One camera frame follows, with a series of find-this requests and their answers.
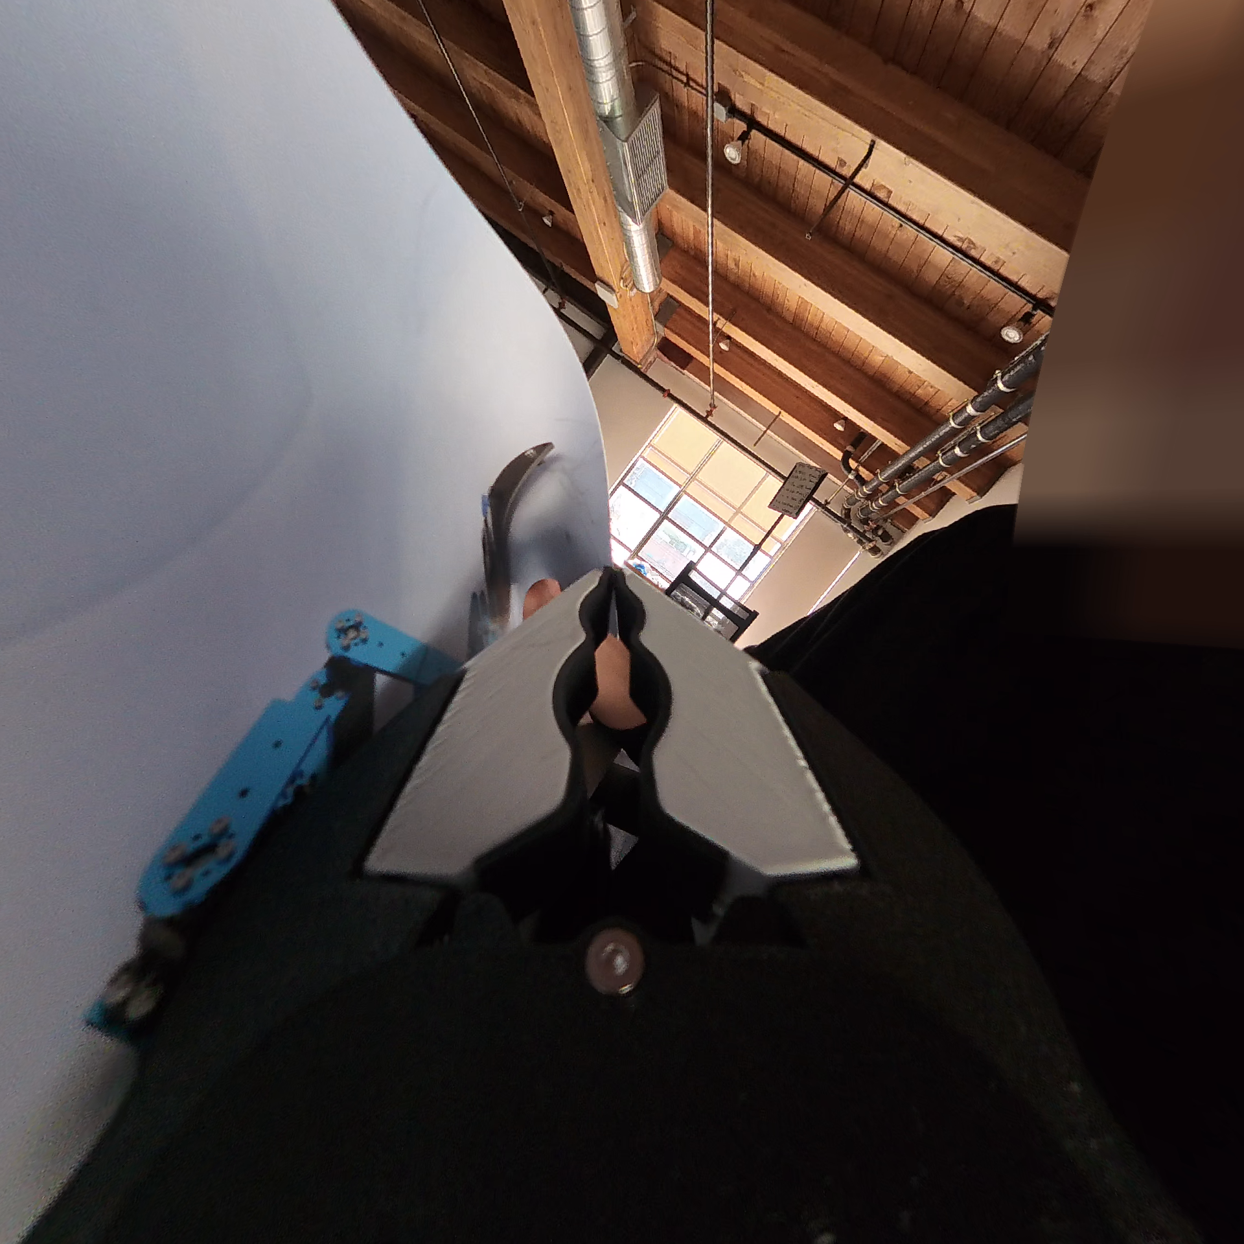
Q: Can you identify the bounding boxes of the printed instruction manual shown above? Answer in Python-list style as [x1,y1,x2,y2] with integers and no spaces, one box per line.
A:
[0,0,608,1244]

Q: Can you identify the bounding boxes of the large grid window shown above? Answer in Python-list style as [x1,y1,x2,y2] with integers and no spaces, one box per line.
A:
[607,409,817,643]

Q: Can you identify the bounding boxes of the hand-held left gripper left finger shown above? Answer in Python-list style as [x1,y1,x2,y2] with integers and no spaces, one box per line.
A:
[362,569,613,887]

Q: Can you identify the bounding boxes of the person's black top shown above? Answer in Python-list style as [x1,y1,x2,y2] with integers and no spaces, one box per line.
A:
[752,505,1244,1244]

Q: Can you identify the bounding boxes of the hanging grey panel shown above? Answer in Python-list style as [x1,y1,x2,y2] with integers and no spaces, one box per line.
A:
[771,461,829,519]

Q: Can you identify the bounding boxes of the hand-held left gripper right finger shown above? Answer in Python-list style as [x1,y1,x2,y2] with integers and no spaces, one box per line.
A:
[614,566,864,924]

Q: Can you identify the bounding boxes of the person's right hand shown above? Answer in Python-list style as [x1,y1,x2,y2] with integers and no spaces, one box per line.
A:
[522,578,650,730]

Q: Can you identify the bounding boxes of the silver ceiling duct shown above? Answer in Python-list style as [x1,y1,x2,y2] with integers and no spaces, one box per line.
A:
[568,0,672,294]

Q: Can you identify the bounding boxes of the black ceiling pipes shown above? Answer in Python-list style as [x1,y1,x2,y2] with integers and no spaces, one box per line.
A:
[839,335,1051,556]

